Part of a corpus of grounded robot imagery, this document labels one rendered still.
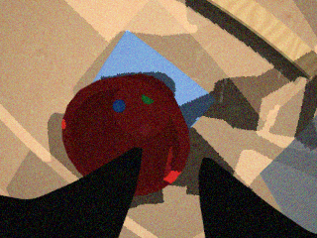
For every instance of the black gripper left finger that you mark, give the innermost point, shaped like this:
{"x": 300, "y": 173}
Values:
{"x": 95, "y": 206}

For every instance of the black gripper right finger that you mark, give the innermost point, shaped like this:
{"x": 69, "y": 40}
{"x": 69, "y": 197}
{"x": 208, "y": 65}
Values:
{"x": 231, "y": 210}

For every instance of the green marble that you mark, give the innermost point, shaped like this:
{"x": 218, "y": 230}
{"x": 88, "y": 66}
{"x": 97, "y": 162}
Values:
{"x": 147, "y": 100}

